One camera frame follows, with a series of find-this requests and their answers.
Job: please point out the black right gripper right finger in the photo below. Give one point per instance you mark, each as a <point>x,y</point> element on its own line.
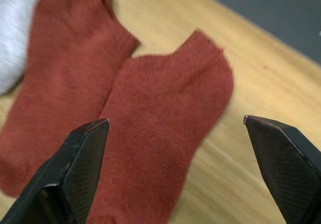
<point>283,163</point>

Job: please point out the red ankle sock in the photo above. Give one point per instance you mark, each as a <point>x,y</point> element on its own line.
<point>70,63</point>
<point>163,113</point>

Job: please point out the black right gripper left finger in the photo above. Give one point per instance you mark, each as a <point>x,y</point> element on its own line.
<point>62,173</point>

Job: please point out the grey ankle sock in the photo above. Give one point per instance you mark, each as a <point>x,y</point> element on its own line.
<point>12,33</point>

